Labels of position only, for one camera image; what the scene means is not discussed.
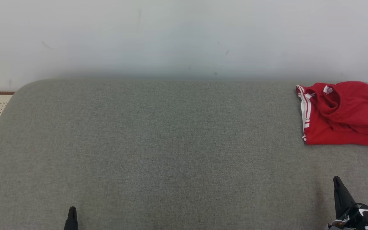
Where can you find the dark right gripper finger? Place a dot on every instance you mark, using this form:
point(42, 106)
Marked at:
point(342, 198)

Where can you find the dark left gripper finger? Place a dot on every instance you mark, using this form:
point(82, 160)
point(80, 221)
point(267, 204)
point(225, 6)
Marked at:
point(71, 220)

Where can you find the red jersey with white sleeves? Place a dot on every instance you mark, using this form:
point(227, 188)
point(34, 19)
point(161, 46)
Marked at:
point(318, 135)

